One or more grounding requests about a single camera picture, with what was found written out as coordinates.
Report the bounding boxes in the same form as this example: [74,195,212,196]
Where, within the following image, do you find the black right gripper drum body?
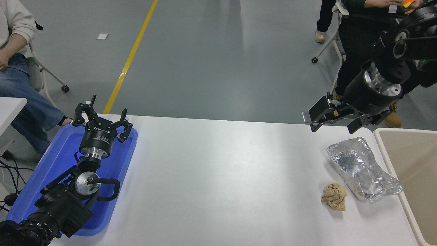
[342,68,398,115]

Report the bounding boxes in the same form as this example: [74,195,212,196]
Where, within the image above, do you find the crumpled tan paper ball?
[321,183,348,211]

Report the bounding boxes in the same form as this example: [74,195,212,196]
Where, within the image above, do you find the white frame wheeled chair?
[26,20,70,107]
[311,1,350,99]

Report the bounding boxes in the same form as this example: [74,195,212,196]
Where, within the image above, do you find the silver foil plate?
[327,137,404,204]

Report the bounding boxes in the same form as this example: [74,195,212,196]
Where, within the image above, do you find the person's right hand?
[365,0,398,8]

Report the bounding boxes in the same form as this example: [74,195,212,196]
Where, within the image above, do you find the black floor cables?
[0,157,34,212]

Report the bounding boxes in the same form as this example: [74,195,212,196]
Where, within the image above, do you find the blue plastic tray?
[6,123,139,237]

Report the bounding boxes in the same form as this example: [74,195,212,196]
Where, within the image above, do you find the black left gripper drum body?
[80,119,118,151]

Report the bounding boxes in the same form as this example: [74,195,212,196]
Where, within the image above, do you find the small white side table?
[0,97,28,151]

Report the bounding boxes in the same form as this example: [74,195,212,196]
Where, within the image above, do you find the person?
[315,0,338,44]
[333,0,437,129]
[0,0,74,154]

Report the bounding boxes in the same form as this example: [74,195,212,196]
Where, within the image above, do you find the large pale bin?
[373,128,437,246]

